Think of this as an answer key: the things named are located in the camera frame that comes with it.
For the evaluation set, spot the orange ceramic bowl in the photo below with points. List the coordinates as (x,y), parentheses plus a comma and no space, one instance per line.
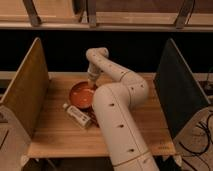
(81,95)

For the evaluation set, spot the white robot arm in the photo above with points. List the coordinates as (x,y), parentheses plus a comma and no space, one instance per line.
(111,103)

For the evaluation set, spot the brown snack wrapper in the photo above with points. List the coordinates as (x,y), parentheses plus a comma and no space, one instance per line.
(93,118)

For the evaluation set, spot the white tube bottle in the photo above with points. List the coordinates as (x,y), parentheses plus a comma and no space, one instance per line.
(81,118)

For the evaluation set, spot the right dark side panel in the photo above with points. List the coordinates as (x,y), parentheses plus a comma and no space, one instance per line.
(179,93)

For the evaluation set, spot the left wooden side panel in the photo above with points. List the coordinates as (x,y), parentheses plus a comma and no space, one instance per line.
(23,99)

